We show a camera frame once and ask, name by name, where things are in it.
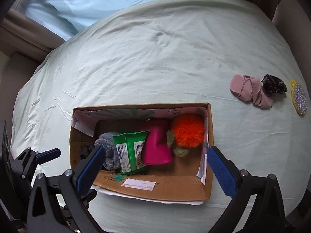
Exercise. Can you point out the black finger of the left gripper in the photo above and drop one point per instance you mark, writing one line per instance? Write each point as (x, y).
(46, 156)

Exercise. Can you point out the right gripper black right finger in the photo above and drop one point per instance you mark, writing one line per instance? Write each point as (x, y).
(267, 214)

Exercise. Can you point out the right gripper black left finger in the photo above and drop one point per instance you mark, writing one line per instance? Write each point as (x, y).
(58, 203)

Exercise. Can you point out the grey fluffy sock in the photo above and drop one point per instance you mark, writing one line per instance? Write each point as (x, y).
(112, 160)

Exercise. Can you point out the green wet wipes pack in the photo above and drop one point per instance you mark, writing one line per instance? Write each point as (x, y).
(129, 147)

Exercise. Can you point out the magenta zip pouch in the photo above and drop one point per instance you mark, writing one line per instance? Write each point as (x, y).
(156, 151)

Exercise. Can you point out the orange fluffy pompom toy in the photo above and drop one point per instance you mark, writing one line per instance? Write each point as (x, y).
(186, 133)

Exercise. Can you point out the brown cardboard box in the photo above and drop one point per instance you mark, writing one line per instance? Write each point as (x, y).
(187, 179)

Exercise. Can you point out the glittery silver oval pad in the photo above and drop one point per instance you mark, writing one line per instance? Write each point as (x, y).
(299, 98)

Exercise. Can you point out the pink fabric hair band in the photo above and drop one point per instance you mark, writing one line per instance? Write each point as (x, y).
(249, 89)

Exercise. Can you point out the black scrunchie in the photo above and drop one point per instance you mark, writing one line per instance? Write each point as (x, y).
(273, 85)

